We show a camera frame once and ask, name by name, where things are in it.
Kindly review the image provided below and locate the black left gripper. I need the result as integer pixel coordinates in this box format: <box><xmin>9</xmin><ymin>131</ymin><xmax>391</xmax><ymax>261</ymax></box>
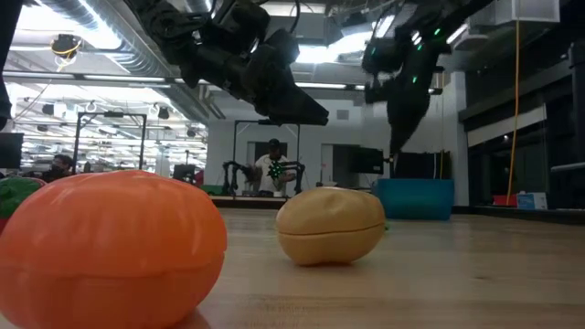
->
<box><xmin>177</xmin><ymin>27</ymin><xmax>329</xmax><ymax>127</ymax></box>

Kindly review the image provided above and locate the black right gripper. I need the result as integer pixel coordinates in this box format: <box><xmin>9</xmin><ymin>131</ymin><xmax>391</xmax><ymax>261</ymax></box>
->
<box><xmin>364</xmin><ymin>34</ymin><xmax>445</xmax><ymax>157</ymax></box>

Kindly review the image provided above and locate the teal plastic tupperware container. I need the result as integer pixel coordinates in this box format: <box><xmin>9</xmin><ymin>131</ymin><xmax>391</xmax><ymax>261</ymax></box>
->
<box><xmin>370</xmin><ymin>177</ymin><xmax>456</xmax><ymax>222</ymax></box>

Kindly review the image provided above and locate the black panel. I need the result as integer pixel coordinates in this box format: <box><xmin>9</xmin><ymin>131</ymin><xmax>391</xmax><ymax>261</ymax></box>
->
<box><xmin>393</xmin><ymin>149</ymin><xmax>453</xmax><ymax>181</ymax></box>

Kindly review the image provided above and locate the black monitor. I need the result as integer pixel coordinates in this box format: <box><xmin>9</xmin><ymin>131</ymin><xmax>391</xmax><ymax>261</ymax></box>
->
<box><xmin>349</xmin><ymin>145</ymin><xmax>386</xmax><ymax>175</ymax></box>
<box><xmin>0</xmin><ymin>132</ymin><xmax>25</xmax><ymax>170</ymax></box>

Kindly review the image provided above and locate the person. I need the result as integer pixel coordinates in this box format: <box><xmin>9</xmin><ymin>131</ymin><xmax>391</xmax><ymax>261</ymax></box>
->
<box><xmin>39</xmin><ymin>154</ymin><xmax>75</xmax><ymax>183</ymax></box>
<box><xmin>253</xmin><ymin>138</ymin><xmax>293</xmax><ymax>196</ymax></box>

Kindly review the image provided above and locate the background wooden table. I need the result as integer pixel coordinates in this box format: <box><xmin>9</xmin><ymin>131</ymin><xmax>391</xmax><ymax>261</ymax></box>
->
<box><xmin>203</xmin><ymin>195</ymin><xmax>294</xmax><ymax>210</ymax></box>

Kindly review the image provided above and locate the tan toy potato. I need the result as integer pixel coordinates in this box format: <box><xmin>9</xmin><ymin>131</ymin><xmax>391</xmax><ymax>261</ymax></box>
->
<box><xmin>275</xmin><ymin>186</ymin><xmax>388</xmax><ymax>268</ymax></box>

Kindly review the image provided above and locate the blue box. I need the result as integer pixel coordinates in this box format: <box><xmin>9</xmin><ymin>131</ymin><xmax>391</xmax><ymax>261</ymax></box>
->
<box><xmin>516</xmin><ymin>191</ymin><xmax>548</xmax><ymax>211</ymax></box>

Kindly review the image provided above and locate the orange toy pumpkin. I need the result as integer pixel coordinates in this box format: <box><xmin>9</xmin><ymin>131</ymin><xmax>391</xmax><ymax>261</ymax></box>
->
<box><xmin>0</xmin><ymin>169</ymin><xmax>229</xmax><ymax>329</ymax></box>

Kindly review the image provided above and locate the black gantry frame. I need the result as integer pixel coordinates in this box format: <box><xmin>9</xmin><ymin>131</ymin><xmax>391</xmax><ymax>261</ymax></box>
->
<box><xmin>71</xmin><ymin>111</ymin><xmax>148</xmax><ymax>175</ymax></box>
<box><xmin>231</xmin><ymin>119</ymin><xmax>302</xmax><ymax>197</ymax></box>

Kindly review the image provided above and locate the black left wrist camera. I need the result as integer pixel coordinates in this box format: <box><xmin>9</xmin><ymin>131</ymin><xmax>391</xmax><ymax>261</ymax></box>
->
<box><xmin>212</xmin><ymin>0</ymin><xmax>271</xmax><ymax>45</ymax></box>

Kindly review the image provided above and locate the yellow hanging cord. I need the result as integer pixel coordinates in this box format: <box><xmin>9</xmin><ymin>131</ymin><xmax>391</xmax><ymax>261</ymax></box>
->
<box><xmin>505</xmin><ymin>17</ymin><xmax>522</xmax><ymax>207</ymax></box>

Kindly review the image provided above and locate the black post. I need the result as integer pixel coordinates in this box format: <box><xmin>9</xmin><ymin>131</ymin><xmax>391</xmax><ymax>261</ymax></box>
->
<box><xmin>0</xmin><ymin>0</ymin><xmax>24</xmax><ymax>132</ymax></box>

